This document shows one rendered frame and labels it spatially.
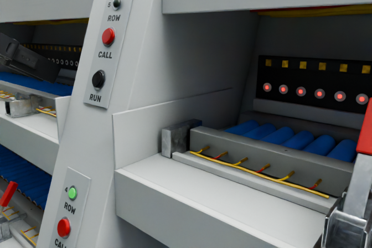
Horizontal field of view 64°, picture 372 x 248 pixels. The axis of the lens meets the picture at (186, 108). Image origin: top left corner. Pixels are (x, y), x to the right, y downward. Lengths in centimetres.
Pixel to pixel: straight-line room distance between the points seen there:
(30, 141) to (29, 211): 16
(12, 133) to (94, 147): 19
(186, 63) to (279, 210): 17
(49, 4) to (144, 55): 22
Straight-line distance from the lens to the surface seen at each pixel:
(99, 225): 29
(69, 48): 70
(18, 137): 45
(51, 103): 48
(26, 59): 46
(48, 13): 47
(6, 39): 43
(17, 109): 49
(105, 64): 30
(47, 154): 38
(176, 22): 30
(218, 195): 23
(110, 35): 30
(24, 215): 55
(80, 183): 31
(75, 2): 41
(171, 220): 24
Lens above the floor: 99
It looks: 1 degrees up
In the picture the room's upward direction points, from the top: 13 degrees clockwise
